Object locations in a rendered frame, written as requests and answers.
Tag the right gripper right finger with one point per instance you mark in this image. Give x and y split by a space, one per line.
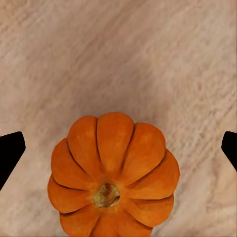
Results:
229 147

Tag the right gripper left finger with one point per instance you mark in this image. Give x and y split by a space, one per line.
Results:
12 146

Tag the pumpkin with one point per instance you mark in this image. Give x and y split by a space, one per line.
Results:
112 178

